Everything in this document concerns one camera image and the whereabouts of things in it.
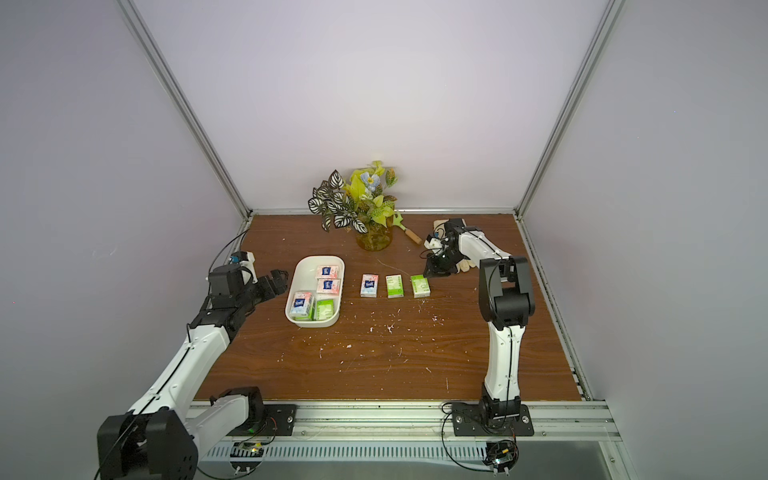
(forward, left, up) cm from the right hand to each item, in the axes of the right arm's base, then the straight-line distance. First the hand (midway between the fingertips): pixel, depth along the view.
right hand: (431, 268), depth 99 cm
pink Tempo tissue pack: (-6, +21, -1) cm, 22 cm away
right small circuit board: (-50, -15, -5) cm, 53 cm away
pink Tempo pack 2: (-7, +34, +1) cm, 35 cm away
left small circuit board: (-52, +48, -6) cm, 71 cm away
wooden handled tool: (+25, +12, -2) cm, 28 cm away
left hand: (-11, +46, +12) cm, 49 cm away
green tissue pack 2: (-16, +34, 0) cm, 37 cm away
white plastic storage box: (-9, +38, 0) cm, 39 cm away
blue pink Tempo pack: (-15, +41, +2) cm, 44 cm away
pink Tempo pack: (-1, +35, 0) cm, 35 cm away
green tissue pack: (-7, +12, -1) cm, 14 cm away
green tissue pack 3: (-6, +4, -1) cm, 7 cm away
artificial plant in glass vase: (+15, +23, +19) cm, 33 cm away
